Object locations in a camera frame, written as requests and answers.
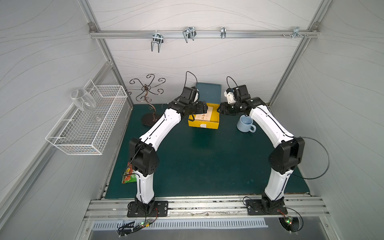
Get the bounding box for beige postcard with calligraphy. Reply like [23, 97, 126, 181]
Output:
[195, 106, 213, 122]

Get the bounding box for teal drawer cabinet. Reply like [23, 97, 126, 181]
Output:
[196, 83, 222, 105]

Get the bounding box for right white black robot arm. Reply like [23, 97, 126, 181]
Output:
[218, 98, 305, 213]

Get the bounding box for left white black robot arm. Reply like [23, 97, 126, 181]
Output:
[130, 101, 208, 207]

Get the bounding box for light blue mug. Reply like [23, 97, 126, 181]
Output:
[237, 115, 257, 133]

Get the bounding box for brown metal jewelry stand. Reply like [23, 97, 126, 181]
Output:
[128, 74, 166, 127]

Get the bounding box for small metal clip hook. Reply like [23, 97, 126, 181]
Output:
[221, 27, 227, 39]

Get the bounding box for metal double hook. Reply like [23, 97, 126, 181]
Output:
[151, 33, 164, 53]

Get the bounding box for green red snack packet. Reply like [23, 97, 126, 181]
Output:
[122, 164, 137, 184]

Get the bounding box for clear glass cup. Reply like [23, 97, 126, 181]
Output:
[70, 89, 101, 122]

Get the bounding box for right controller board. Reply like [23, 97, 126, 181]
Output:
[277, 208, 304, 233]

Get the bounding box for white vent strip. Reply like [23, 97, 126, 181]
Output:
[92, 218, 268, 231]

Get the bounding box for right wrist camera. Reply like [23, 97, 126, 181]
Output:
[224, 85, 251, 104]

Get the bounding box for metal wire hook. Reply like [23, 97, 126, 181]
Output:
[182, 27, 197, 43]

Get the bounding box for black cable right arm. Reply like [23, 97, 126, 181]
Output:
[292, 136, 331, 181]

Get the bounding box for metal bracket hook right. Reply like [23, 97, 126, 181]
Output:
[282, 27, 309, 39]

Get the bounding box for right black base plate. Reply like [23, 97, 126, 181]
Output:
[243, 198, 288, 216]

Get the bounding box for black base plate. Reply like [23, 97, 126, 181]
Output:
[127, 200, 169, 218]
[243, 198, 288, 216]

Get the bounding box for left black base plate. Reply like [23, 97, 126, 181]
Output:
[127, 200, 169, 218]

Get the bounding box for white wire basket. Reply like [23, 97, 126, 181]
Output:
[46, 80, 128, 156]

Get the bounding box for aluminium crossbar rail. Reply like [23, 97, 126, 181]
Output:
[90, 29, 320, 39]

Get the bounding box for aluminium front rail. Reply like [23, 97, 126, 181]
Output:
[84, 194, 331, 220]

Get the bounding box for left controller board wires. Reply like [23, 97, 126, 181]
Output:
[116, 206, 159, 238]

